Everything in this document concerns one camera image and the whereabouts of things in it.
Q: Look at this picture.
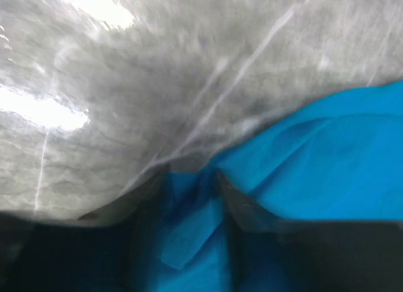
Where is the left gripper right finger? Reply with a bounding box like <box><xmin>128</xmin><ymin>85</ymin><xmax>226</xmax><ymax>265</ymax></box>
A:
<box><xmin>215</xmin><ymin>169</ymin><xmax>284</xmax><ymax>292</ymax></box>

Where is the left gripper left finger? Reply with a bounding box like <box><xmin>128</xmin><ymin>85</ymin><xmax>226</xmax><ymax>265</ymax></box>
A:
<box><xmin>78</xmin><ymin>164</ymin><xmax>171</xmax><ymax>291</ymax></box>

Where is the blue t shirt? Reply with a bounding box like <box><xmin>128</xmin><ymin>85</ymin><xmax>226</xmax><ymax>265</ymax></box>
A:
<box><xmin>150</xmin><ymin>82</ymin><xmax>402</xmax><ymax>291</ymax></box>

